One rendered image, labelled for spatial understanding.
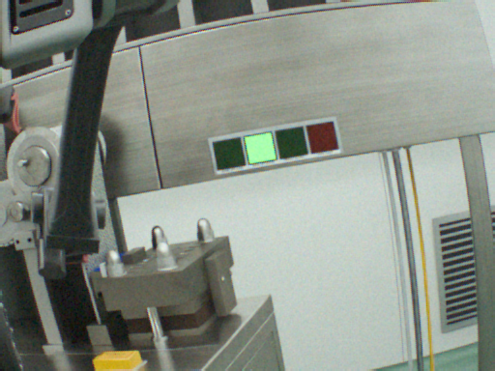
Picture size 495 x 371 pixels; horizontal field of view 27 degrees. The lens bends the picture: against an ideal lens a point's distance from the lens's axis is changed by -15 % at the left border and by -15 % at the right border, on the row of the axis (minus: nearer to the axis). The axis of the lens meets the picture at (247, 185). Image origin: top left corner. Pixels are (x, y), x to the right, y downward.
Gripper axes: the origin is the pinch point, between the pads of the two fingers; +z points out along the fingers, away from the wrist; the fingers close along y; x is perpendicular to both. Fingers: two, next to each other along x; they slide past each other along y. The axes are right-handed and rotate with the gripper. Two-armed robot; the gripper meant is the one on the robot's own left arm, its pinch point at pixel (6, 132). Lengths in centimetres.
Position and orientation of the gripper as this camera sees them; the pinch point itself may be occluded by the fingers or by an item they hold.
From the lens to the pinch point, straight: 195.0
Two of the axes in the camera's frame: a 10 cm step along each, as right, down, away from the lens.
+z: 2.7, 5.4, 7.9
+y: 9.6, -1.7, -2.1
